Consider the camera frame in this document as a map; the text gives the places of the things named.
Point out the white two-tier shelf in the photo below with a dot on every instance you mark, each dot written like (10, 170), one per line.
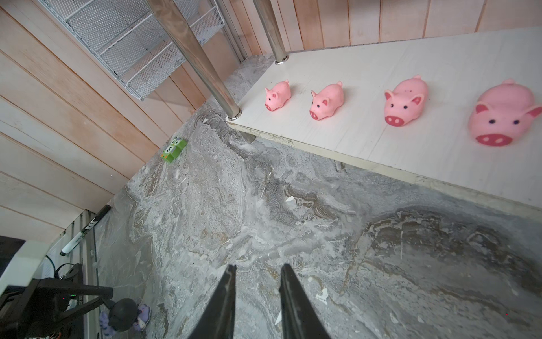
(436, 150)

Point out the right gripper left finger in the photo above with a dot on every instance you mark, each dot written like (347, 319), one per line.
(217, 321)

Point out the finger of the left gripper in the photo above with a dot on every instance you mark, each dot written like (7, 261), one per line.
(55, 304)

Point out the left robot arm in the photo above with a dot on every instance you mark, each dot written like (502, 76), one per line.
(15, 297)

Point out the white wire mesh rack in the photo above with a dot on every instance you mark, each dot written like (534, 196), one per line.
(125, 37)

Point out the black purple figure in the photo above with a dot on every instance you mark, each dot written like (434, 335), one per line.
(124, 315)

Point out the pink pig toy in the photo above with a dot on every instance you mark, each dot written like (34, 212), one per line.
(503, 114)
(277, 96)
(325, 103)
(406, 102)

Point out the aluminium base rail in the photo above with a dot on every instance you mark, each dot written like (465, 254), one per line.
(84, 254)

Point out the green frog block toy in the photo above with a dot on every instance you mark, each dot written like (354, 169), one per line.
(174, 149)

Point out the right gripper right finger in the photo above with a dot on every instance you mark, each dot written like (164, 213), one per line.
(299, 319)

